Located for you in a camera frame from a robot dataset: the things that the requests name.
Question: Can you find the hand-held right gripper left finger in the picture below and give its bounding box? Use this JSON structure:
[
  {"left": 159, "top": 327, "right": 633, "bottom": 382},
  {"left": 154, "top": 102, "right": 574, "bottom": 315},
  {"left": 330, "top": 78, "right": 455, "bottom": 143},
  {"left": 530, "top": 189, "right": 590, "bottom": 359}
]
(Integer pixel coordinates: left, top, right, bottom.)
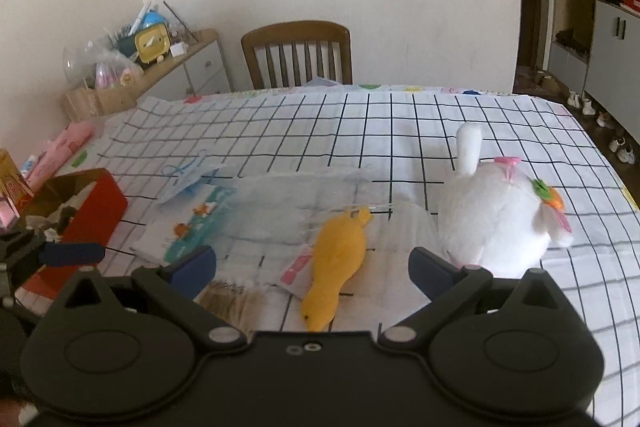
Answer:
[{"left": 45, "top": 246, "right": 248, "bottom": 350}]

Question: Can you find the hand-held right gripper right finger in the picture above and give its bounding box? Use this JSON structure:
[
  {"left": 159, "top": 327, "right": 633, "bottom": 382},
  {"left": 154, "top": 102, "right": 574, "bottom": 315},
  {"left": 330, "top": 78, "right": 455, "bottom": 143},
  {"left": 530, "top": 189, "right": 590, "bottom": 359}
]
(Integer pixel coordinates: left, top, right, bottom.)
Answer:
[{"left": 377, "top": 247, "right": 586, "bottom": 350}]

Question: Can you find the red tin box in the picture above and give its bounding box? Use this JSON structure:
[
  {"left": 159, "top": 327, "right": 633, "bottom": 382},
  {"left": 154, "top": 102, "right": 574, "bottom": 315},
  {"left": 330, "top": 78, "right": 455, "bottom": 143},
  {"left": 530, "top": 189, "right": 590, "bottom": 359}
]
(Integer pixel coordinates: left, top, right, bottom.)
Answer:
[{"left": 20, "top": 169, "right": 128, "bottom": 303}]

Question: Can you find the white rabbit plush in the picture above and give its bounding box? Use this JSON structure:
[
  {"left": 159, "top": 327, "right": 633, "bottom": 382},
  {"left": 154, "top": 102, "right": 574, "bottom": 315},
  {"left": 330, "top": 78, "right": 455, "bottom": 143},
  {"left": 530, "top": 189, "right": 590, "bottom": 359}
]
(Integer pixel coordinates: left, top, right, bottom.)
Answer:
[{"left": 439, "top": 123, "right": 574, "bottom": 280}]

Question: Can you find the blue printed mask packet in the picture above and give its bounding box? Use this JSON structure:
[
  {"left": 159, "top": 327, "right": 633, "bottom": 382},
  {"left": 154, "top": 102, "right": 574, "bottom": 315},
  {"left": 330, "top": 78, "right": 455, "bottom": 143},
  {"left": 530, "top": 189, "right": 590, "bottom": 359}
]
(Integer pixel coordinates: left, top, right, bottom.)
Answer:
[{"left": 157, "top": 149, "right": 227, "bottom": 205}]

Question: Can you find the clear plastic bag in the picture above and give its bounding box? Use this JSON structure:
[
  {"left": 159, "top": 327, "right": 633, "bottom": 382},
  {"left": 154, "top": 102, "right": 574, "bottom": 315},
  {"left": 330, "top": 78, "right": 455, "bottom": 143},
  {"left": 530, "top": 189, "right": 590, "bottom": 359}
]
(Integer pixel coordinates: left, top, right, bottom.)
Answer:
[{"left": 220, "top": 172, "right": 437, "bottom": 298}]

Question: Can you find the brown striped cloth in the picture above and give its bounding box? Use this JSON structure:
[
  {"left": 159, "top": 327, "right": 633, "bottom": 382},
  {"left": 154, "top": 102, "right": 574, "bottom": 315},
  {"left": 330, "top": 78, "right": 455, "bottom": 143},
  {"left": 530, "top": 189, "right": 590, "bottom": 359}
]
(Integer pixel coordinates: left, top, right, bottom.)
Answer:
[{"left": 200, "top": 282, "right": 267, "bottom": 339}]

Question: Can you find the amber tea bottle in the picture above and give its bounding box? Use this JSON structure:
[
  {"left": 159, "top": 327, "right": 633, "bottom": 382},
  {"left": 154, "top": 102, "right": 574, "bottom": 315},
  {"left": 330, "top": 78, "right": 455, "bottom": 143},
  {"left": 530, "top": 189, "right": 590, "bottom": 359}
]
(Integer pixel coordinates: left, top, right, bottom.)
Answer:
[{"left": 0, "top": 149, "right": 34, "bottom": 229}]

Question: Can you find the white and blue tube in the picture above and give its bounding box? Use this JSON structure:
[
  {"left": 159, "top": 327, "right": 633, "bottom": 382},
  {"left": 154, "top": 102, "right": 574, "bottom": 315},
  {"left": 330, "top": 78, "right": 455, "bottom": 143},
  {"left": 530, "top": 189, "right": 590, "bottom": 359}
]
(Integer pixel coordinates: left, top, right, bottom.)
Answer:
[{"left": 21, "top": 154, "right": 48, "bottom": 180}]

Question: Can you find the pink printed cloth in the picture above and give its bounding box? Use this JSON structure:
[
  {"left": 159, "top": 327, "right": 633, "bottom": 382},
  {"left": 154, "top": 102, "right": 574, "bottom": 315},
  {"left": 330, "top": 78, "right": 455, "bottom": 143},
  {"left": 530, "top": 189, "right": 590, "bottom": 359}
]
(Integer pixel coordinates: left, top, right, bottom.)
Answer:
[{"left": 22, "top": 122, "right": 96, "bottom": 194}]

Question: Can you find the glass vase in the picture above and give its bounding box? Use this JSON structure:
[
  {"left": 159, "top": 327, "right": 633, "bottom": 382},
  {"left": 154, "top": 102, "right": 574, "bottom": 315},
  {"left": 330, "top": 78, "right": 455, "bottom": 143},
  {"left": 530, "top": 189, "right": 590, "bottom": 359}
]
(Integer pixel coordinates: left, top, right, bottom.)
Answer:
[{"left": 64, "top": 44, "right": 102, "bottom": 90}]

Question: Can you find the plastic bag with pink contents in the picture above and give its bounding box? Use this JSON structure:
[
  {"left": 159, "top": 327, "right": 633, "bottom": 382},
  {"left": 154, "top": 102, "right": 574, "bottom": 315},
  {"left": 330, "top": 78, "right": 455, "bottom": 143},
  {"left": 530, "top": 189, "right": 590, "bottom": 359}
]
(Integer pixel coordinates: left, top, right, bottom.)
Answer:
[{"left": 95, "top": 49, "right": 144, "bottom": 90}]

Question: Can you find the black checked white tablecloth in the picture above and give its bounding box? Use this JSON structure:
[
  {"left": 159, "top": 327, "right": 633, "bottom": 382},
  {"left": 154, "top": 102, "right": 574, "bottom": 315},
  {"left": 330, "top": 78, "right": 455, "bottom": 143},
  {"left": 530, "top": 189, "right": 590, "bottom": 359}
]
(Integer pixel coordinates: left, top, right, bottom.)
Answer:
[{"left": 100, "top": 86, "right": 640, "bottom": 427}]

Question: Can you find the yellow clock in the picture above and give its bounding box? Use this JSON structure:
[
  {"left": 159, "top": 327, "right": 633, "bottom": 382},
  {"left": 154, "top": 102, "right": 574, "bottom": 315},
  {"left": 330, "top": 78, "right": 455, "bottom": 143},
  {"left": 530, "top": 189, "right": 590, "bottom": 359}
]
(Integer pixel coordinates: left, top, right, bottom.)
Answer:
[{"left": 136, "top": 24, "right": 174, "bottom": 64}]

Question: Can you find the wooden side cabinet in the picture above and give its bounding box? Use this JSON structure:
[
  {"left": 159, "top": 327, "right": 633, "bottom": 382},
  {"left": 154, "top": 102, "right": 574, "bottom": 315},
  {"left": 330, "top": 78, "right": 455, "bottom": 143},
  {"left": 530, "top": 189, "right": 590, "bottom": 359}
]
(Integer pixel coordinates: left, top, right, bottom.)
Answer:
[{"left": 135, "top": 29, "right": 233, "bottom": 100}]

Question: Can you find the black stick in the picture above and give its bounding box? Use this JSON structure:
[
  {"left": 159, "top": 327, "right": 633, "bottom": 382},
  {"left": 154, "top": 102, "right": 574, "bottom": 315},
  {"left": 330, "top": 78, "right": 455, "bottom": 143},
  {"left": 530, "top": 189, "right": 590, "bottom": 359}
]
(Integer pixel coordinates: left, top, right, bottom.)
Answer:
[{"left": 162, "top": 1, "right": 197, "bottom": 42}]

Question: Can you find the row of small white shoes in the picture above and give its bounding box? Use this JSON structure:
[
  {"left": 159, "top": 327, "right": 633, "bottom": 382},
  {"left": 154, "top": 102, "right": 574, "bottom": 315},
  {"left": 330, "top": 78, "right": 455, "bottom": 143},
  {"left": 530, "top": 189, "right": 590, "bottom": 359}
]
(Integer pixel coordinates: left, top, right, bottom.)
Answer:
[{"left": 567, "top": 91, "right": 637, "bottom": 165}]

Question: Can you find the wooden chair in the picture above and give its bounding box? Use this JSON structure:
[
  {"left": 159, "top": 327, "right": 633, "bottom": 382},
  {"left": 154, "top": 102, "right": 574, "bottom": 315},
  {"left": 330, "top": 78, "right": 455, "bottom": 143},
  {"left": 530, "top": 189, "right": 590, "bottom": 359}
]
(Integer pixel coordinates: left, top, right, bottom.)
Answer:
[{"left": 241, "top": 21, "right": 352, "bottom": 90}]

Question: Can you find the dark wooden door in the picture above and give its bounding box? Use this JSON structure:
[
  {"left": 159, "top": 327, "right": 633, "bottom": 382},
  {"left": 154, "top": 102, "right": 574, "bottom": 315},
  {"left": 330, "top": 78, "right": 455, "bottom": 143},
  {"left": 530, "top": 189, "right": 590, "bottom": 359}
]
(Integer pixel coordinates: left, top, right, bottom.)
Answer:
[{"left": 515, "top": 0, "right": 555, "bottom": 94}]

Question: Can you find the grey wall cabinet unit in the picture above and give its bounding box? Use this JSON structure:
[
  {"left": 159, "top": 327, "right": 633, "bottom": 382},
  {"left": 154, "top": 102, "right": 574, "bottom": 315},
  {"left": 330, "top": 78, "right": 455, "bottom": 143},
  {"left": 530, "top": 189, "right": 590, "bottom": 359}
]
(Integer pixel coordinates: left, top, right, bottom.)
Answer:
[{"left": 547, "top": 0, "right": 640, "bottom": 118}]

